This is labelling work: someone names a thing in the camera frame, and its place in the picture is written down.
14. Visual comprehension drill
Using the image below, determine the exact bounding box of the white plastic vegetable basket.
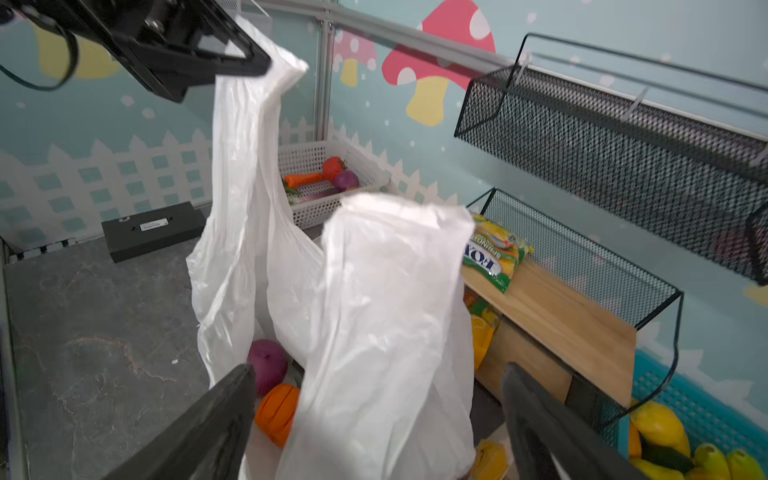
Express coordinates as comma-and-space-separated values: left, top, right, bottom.
278, 140, 389, 230

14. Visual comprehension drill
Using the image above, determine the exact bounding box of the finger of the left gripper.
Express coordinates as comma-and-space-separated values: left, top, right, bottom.
179, 1, 271, 77

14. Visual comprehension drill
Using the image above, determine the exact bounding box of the teal plastic fruit basket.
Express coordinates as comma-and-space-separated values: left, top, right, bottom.
652, 374, 767, 469

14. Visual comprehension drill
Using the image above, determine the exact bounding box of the white plastic grocery bag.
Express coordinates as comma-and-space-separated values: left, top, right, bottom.
187, 17, 475, 479

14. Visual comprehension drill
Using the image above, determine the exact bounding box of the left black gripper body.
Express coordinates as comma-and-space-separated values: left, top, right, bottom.
1, 1, 240, 102

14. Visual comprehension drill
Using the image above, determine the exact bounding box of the orange toy pumpkin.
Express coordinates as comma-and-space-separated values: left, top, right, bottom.
254, 384, 300, 448

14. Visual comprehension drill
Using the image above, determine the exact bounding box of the small purple toy onion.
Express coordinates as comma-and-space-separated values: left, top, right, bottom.
247, 339, 289, 397

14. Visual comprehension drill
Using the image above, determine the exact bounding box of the yellow snack packet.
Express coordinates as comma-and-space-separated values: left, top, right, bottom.
463, 288, 502, 371

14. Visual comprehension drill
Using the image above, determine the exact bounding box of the black wire wooden shelf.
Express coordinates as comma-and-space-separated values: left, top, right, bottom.
464, 188, 684, 432

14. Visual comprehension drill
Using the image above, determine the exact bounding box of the toy banana bunch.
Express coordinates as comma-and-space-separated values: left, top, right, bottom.
630, 443, 767, 479

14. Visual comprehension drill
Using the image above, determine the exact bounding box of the black mesh wall basket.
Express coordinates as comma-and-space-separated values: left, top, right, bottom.
454, 50, 767, 285

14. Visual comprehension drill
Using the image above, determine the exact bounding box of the purple toy eggplant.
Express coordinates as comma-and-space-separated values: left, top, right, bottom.
285, 181, 339, 205

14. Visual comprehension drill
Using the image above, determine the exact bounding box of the orange toy carrot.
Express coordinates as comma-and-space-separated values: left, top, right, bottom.
283, 173, 325, 189

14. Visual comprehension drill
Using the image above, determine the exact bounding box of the black box on table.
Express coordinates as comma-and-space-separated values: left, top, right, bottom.
102, 202, 206, 263

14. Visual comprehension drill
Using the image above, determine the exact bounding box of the toy yellow lemon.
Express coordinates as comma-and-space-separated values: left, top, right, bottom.
630, 401, 691, 457

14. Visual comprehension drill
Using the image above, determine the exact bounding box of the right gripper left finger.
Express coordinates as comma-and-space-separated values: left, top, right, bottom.
106, 364, 256, 479

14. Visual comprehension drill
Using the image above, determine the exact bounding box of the green Fox's candy bag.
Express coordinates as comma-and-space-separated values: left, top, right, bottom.
463, 212, 534, 293

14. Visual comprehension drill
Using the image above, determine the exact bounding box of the red toy tomato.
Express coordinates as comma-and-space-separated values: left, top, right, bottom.
322, 156, 346, 183

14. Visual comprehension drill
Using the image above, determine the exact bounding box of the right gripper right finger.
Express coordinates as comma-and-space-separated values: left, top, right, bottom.
502, 363, 645, 479

